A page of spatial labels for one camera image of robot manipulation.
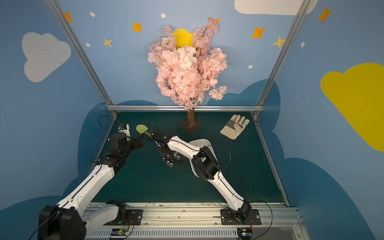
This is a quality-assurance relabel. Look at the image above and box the aluminium frame back bar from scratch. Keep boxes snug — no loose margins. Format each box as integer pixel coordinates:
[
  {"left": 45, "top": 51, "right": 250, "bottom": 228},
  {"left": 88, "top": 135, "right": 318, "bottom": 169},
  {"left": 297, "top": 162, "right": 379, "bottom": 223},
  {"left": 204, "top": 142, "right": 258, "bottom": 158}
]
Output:
[{"left": 106, "top": 104, "right": 264, "bottom": 113}]

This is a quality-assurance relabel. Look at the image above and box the aluminium frame post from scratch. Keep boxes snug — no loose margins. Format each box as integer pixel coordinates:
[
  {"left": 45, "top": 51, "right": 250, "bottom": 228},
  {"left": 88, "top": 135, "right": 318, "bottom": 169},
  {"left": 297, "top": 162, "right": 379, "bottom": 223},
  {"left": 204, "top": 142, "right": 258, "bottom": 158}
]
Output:
[
  {"left": 46, "top": 0, "right": 113, "bottom": 107},
  {"left": 252, "top": 0, "right": 311, "bottom": 120}
]

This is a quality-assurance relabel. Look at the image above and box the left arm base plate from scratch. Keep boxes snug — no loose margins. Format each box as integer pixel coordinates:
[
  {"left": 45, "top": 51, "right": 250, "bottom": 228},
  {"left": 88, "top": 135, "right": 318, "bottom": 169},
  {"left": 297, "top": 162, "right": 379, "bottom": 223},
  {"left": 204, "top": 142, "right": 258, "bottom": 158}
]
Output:
[{"left": 105, "top": 209, "right": 143, "bottom": 226}]

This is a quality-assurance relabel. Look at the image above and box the green toy shovel wooden handle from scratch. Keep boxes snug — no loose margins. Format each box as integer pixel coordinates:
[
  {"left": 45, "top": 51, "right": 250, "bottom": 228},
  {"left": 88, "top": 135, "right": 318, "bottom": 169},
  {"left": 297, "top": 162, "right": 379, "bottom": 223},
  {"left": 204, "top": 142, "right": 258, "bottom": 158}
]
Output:
[{"left": 136, "top": 124, "right": 152, "bottom": 138}]

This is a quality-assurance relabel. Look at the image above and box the steel nut pile right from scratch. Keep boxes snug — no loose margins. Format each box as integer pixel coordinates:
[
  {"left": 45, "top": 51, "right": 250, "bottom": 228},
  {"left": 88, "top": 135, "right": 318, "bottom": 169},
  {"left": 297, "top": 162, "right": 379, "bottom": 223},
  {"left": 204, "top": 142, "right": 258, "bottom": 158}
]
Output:
[{"left": 176, "top": 156, "right": 183, "bottom": 163}]

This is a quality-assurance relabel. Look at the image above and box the right green circuit board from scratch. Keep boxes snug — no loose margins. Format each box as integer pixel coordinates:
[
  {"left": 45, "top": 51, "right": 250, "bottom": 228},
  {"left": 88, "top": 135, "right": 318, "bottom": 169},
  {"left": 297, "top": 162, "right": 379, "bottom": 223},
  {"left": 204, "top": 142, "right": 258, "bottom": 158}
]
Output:
[{"left": 237, "top": 228, "right": 253, "bottom": 240}]

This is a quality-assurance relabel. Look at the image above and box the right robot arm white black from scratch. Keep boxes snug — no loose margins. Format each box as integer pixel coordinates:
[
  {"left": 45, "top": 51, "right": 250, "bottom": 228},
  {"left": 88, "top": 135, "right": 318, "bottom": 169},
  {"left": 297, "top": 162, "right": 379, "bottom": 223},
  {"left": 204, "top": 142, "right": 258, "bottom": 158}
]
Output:
[{"left": 151, "top": 130, "right": 252, "bottom": 223}]

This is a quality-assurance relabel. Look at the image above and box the aluminium frame right post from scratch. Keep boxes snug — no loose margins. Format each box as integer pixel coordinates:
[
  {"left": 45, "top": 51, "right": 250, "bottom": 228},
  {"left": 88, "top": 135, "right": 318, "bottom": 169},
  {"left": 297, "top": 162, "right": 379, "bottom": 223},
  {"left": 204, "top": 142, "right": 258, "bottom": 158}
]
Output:
[{"left": 252, "top": 0, "right": 311, "bottom": 120}]

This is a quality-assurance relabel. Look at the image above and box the green circuit board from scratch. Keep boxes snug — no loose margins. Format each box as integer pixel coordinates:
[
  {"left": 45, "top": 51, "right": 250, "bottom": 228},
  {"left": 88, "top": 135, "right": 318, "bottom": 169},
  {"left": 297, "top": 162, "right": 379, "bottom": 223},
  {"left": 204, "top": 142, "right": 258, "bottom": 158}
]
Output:
[
  {"left": 237, "top": 228, "right": 253, "bottom": 240},
  {"left": 111, "top": 229, "right": 129, "bottom": 237}
]

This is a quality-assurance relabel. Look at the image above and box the aluminium front rail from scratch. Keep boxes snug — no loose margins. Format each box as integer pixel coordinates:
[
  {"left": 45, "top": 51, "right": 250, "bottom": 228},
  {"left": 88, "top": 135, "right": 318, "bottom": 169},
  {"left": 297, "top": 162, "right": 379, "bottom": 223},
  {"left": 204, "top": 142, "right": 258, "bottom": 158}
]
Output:
[{"left": 87, "top": 201, "right": 310, "bottom": 240}]

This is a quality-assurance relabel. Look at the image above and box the white storage box tray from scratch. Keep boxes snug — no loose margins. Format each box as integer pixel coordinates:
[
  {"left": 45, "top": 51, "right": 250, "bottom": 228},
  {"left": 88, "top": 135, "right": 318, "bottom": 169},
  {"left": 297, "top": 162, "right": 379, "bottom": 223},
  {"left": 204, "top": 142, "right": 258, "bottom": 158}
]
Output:
[{"left": 189, "top": 139, "right": 220, "bottom": 181}]

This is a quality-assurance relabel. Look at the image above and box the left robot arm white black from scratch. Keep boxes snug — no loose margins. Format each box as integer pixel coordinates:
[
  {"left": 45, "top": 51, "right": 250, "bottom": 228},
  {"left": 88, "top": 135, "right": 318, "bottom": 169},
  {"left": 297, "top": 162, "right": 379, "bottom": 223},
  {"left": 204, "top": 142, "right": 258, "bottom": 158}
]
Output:
[{"left": 37, "top": 133, "right": 145, "bottom": 240}]

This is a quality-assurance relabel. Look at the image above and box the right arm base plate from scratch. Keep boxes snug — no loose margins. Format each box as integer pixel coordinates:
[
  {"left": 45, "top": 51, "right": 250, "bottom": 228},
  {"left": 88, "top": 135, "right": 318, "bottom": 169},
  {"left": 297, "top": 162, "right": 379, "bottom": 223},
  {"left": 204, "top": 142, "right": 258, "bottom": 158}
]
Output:
[{"left": 220, "top": 208, "right": 262, "bottom": 225}]

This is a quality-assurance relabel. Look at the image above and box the grey work glove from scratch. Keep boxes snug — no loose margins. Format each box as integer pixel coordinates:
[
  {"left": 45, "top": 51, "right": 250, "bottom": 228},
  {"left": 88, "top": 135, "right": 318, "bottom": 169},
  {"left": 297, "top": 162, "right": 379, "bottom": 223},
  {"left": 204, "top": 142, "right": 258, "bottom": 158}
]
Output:
[{"left": 220, "top": 115, "right": 250, "bottom": 140}]

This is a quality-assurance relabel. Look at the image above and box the left green circuit board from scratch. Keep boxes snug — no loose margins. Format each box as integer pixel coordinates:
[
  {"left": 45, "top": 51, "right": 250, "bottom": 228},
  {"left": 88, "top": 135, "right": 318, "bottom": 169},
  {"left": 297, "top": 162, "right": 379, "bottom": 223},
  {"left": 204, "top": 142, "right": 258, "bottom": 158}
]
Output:
[{"left": 111, "top": 229, "right": 129, "bottom": 237}]

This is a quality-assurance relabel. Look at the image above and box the aluminium frame left post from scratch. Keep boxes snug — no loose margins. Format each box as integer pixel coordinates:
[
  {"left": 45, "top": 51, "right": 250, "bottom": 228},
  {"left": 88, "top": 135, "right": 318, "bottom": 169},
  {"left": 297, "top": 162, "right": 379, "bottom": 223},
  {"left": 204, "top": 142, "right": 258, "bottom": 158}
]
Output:
[{"left": 46, "top": 0, "right": 113, "bottom": 107}]

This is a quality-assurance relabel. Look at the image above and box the pink cherry blossom tree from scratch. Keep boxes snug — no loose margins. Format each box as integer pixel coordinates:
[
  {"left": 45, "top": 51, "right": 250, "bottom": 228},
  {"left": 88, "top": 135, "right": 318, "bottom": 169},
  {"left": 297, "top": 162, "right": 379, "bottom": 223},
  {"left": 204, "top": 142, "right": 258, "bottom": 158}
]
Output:
[{"left": 148, "top": 18, "right": 228, "bottom": 133}]

